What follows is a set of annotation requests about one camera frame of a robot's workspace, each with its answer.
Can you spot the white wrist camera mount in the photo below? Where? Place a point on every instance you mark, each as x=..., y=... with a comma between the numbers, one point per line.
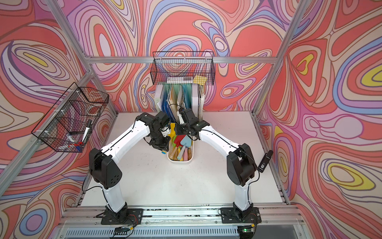
x=182, y=116

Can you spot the black wire basket left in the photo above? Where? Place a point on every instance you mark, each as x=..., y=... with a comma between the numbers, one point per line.
x=64, y=131

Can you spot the black white marker pen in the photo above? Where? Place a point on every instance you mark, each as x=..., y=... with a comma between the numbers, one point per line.
x=87, y=129

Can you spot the black wire basket back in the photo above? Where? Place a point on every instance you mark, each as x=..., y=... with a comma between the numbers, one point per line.
x=180, y=67

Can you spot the yellow sponge in basket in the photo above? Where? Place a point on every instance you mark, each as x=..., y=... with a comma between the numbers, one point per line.
x=200, y=80

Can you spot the white storage tray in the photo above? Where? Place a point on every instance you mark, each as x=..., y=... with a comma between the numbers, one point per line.
x=179, y=149

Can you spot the red shovel wooden handle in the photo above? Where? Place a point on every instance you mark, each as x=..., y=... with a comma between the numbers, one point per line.
x=177, y=140

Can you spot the mint green file crate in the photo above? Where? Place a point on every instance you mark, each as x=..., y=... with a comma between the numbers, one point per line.
x=172, y=98

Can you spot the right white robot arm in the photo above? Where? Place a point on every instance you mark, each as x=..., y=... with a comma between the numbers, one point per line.
x=240, y=163

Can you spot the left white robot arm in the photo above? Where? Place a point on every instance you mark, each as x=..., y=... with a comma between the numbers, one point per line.
x=104, y=162

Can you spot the purple trowel pink handle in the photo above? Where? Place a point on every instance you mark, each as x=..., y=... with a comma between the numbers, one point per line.
x=186, y=155

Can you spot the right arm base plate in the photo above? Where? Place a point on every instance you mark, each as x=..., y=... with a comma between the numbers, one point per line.
x=234, y=215

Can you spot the black wire basket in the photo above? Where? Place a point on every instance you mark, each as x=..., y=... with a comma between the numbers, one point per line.
x=64, y=131
x=180, y=67

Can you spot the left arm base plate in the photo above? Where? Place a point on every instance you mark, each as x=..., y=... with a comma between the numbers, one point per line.
x=126, y=216

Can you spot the light blue trowel white handle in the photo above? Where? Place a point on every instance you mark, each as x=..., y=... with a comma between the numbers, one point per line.
x=185, y=143

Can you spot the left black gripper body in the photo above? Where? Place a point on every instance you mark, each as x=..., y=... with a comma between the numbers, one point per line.
x=159, y=141

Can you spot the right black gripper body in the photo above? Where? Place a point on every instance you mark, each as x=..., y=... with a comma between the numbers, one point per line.
x=182, y=129

